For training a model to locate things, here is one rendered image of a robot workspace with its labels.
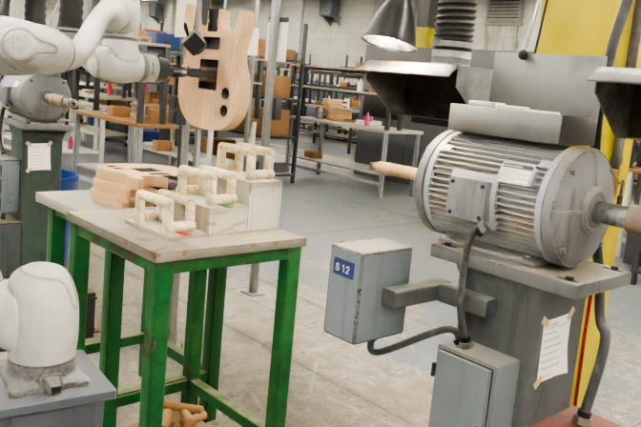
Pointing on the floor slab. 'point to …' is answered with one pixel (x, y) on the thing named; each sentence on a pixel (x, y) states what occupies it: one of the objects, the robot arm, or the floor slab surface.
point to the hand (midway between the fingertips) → (207, 73)
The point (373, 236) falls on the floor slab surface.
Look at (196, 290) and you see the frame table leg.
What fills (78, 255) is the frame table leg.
